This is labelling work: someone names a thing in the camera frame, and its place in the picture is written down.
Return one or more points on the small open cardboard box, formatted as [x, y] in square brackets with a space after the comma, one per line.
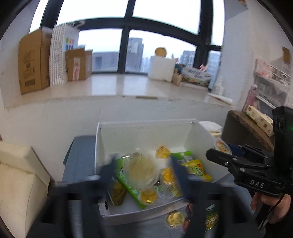
[78, 64]

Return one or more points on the cream printed tissue box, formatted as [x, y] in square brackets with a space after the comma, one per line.
[262, 120]

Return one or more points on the cream leather sofa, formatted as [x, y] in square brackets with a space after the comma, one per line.
[24, 187]

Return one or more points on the yellow snack bag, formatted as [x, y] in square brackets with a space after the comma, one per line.
[195, 167]

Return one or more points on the orange lid jelly cup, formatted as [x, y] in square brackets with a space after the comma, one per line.
[221, 146]

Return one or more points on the large cardboard box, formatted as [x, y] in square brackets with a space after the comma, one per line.
[33, 60]

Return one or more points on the large green seaweed snack bag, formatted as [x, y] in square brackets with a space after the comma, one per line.
[121, 176]

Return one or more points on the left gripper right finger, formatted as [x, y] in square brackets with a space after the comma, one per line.
[198, 193]

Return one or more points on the white storage box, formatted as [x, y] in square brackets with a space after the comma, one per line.
[125, 138]

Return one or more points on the black window frame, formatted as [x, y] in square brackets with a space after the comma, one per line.
[124, 34]

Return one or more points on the small green snack bag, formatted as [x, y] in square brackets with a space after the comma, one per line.
[211, 217]

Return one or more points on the green triangular snack pack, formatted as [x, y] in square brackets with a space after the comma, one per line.
[117, 193]

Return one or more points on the person's right hand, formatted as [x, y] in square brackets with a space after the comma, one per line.
[272, 208]

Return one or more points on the long green snack bar pack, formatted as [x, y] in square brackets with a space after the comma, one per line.
[182, 157]

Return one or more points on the wooden side shelf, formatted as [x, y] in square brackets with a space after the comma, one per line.
[239, 129]

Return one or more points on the white foam box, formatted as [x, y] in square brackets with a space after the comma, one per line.
[161, 68]

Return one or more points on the dark yellow jelly cup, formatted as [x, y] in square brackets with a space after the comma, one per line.
[148, 196]

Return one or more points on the blue grey table mat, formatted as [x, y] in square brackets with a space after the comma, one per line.
[217, 211]

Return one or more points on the pale yellow jelly cup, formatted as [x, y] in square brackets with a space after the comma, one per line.
[141, 171]
[175, 219]

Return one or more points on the white patterned paper bag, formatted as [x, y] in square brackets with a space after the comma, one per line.
[64, 38]

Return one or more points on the clear plastic drawer unit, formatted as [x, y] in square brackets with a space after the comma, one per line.
[271, 83]

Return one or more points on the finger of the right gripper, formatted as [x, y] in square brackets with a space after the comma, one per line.
[236, 150]
[221, 158]

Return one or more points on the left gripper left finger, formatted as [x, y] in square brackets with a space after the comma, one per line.
[55, 219]

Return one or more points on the pink jelly cup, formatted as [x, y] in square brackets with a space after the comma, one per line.
[187, 220]

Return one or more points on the landscape printed long box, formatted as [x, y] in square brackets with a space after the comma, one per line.
[196, 77]

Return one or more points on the orange round fruit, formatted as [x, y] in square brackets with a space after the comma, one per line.
[161, 52]

